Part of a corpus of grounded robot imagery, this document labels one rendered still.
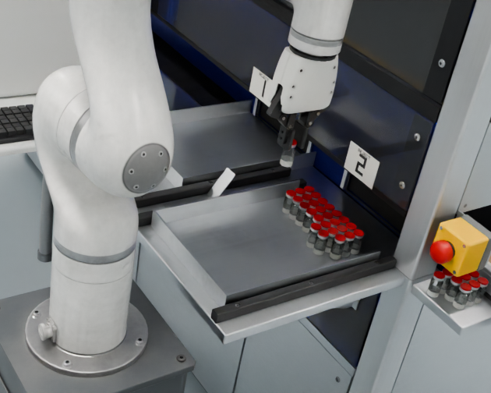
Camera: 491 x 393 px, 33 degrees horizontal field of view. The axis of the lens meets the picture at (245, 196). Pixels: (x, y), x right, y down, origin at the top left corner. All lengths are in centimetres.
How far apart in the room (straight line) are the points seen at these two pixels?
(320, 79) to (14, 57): 96
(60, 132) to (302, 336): 94
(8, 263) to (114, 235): 173
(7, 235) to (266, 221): 153
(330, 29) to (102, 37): 40
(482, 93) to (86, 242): 67
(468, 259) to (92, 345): 64
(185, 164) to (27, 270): 120
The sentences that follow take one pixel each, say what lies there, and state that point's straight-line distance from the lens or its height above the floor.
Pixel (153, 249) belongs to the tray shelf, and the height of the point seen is 88.
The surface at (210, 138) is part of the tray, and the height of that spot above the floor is 88.
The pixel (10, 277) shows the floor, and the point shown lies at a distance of 281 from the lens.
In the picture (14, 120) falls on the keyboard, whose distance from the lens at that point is 196.
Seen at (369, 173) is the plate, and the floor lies 102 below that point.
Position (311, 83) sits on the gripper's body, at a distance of 131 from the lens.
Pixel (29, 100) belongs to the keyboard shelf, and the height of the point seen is 80.
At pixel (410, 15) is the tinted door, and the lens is 148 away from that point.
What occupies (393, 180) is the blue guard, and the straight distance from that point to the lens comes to 154.
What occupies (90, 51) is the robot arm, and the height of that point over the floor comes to 136.
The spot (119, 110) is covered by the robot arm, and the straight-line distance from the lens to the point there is 102.
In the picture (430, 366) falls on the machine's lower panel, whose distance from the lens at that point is 185.
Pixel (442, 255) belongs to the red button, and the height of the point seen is 100.
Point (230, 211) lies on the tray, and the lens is 162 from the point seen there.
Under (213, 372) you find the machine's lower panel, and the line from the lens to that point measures 228.
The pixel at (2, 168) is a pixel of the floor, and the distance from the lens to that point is 336.
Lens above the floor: 177
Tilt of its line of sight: 32 degrees down
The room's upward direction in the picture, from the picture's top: 11 degrees clockwise
